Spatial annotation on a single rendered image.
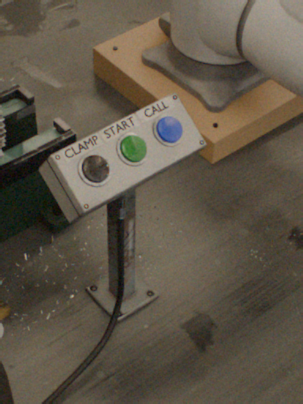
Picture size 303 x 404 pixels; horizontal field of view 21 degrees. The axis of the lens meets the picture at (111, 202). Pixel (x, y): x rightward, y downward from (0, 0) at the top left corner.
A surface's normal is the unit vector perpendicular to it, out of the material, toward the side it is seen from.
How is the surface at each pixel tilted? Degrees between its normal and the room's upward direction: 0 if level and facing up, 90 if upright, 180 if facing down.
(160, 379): 0
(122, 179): 36
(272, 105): 2
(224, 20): 88
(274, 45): 75
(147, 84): 2
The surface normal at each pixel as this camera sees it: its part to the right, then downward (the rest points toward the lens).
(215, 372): -0.01, -0.70
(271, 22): -0.66, 0.00
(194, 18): -0.64, 0.58
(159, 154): 0.35, -0.25
